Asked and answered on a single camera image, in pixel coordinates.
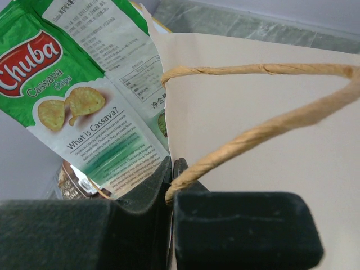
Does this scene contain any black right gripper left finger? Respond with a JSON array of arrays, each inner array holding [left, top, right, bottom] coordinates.
[[1, 157, 172, 269]]

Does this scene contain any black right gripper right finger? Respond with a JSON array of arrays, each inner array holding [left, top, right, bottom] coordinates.
[[172, 157, 325, 270]]

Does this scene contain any beige paper bag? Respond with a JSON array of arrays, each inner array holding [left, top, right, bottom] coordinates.
[[145, 13, 359, 269]]

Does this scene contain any green Chuba cassava chips bag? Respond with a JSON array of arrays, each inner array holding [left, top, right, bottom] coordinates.
[[1, 1, 168, 199]]

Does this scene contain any brown snack bag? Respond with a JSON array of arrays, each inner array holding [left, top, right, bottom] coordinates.
[[57, 160, 101, 200]]

